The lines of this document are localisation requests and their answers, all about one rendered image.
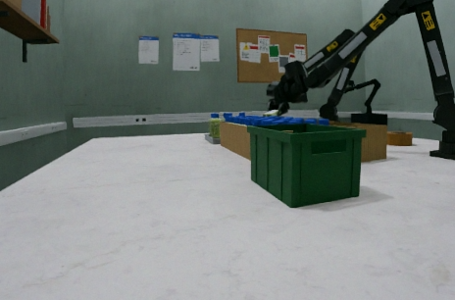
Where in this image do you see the brown cardboard divided carton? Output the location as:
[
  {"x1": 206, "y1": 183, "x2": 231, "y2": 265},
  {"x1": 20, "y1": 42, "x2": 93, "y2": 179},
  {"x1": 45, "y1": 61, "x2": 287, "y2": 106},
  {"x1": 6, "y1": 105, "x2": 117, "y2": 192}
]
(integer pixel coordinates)
[{"x1": 220, "y1": 122, "x2": 387, "y2": 163}]

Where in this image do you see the brown packing tape roll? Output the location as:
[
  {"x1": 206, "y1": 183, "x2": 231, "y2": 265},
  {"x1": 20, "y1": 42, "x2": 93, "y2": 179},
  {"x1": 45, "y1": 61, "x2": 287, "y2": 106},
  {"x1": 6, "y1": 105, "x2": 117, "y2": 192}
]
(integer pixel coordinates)
[{"x1": 387, "y1": 131, "x2": 413, "y2": 146}]

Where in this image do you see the dark green plastic crate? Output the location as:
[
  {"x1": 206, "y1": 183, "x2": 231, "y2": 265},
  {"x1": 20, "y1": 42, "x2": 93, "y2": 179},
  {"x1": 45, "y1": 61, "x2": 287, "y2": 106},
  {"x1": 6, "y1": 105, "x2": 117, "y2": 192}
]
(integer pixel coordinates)
[{"x1": 247, "y1": 124, "x2": 366, "y2": 208}]

